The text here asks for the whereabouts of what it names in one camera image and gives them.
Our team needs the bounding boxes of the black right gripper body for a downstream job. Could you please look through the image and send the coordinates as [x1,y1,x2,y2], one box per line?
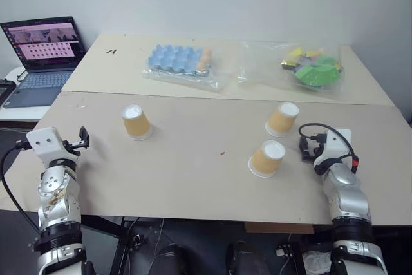
[301,134,326,162]

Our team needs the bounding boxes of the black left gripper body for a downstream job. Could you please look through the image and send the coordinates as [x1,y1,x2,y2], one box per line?
[62,138,83,157]

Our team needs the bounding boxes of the orange paper cup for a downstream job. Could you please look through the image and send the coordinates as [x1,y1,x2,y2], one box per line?
[121,104,154,142]
[265,102,300,138]
[248,140,287,179]

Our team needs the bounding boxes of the green and yellow toys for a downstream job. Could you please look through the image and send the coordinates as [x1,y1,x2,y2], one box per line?
[279,48,342,88]

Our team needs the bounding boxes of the brown cardboard strip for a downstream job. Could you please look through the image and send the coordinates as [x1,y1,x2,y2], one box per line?
[243,222,315,234]

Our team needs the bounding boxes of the open grey laptop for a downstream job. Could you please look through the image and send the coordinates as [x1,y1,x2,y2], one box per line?
[0,15,87,108]

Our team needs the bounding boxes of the black device with screen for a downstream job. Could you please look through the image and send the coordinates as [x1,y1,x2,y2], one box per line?
[0,79,17,109]

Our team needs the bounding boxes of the clear bag with toys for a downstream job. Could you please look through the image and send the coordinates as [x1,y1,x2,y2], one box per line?
[236,39,347,96]

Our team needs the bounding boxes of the blue egg tray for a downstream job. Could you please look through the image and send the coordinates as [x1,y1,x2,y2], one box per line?
[147,44,204,74]

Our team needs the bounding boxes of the clear bag with egg tray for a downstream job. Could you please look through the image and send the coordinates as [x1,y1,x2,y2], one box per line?
[142,39,234,93]

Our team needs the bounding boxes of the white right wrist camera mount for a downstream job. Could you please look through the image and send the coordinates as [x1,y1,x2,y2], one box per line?
[314,128,353,168]

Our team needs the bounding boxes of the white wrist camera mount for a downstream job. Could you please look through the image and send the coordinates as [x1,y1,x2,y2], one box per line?
[26,126,65,162]
[314,128,353,168]

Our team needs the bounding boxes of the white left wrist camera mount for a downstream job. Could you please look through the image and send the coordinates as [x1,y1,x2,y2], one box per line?
[26,126,65,162]

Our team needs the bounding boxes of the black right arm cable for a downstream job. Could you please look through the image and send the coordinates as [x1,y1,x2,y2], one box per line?
[298,122,360,175]

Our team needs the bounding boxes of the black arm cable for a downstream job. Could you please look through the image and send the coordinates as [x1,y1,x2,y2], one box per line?
[298,122,360,175]
[0,141,42,239]

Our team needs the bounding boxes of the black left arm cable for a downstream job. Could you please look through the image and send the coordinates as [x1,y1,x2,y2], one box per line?
[0,141,42,239]

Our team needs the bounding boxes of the black table frame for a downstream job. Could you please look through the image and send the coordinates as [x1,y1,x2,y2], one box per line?
[82,215,165,275]

